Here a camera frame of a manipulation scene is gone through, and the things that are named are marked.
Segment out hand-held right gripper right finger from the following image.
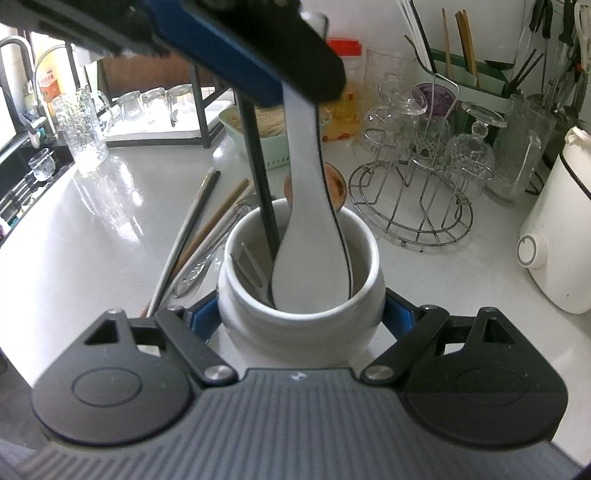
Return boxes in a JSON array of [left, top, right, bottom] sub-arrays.
[[360, 288, 518, 385]]

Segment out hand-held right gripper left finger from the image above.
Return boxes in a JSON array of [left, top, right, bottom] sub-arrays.
[[83, 290, 240, 387]]

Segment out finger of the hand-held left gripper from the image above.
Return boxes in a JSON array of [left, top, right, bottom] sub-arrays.
[[203, 0, 348, 103], [28, 0, 287, 106]]

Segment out white chopstick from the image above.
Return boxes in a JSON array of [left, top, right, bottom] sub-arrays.
[[147, 167, 221, 318]]

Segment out white ceramic jar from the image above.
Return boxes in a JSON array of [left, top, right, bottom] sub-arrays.
[[216, 198, 387, 370]]

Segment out white ceramic spoon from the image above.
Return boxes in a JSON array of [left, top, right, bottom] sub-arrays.
[[269, 13, 354, 311]]

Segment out brown wooden spoon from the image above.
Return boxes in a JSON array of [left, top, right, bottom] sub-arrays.
[[283, 162, 347, 215]]

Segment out black chopstick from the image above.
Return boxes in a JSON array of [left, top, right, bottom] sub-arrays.
[[235, 90, 281, 261]]

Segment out plastic jar red lid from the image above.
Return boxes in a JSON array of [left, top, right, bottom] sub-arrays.
[[323, 39, 366, 141]]

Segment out clear glass jug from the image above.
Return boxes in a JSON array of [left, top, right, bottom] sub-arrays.
[[365, 48, 416, 112]]

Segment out black metal dish rack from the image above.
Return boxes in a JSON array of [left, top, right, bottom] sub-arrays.
[[60, 39, 221, 149]]

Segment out clear drinking glass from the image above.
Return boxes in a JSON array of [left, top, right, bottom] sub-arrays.
[[115, 91, 144, 126], [141, 88, 169, 124], [166, 84, 195, 127]]

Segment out dried thin noodles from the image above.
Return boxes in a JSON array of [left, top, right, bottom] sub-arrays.
[[226, 107, 287, 138]]

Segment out wooden cutting board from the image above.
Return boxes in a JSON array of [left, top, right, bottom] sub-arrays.
[[99, 55, 197, 90]]

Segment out clear glass cup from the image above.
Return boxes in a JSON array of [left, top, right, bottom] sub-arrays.
[[353, 76, 428, 162]]

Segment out green plastic basket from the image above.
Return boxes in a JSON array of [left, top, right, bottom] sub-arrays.
[[218, 105, 334, 169]]

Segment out white drip tray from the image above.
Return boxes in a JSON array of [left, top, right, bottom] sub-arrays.
[[105, 108, 222, 148]]

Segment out purple lid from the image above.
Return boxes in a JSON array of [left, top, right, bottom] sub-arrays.
[[413, 83, 455, 121]]

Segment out textured glass mug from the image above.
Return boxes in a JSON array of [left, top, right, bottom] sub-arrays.
[[52, 89, 114, 176]]

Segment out crystal goblet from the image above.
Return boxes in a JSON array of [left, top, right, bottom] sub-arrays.
[[441, 102, 506, 199]]

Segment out silver curved tap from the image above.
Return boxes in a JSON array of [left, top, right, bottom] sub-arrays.
[[33, 44, 70, 116]]

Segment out yellow bottle red label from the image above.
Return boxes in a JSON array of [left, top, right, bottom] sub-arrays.
[[36, 60, 63, 106]]

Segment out white electric kettle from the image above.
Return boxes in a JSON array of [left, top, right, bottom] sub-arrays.
[[516, 126, 591, 315]]

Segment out tall textured glass pitcher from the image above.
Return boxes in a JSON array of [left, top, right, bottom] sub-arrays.
[[482, 92, 557, 206]]

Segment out grey kitchen faucet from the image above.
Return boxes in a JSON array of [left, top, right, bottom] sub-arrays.
[[0, 36, 51, 148]]

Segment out small patterned glass cup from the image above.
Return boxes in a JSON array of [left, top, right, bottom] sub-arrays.
[[28, 148, 56, 182]]

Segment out row of hanging kitchen tools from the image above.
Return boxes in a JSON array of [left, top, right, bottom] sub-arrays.
[[526, 0, 591, 121]]

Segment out wire cup rack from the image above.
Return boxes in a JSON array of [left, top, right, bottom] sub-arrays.
[[348, 74, 495, 248]]

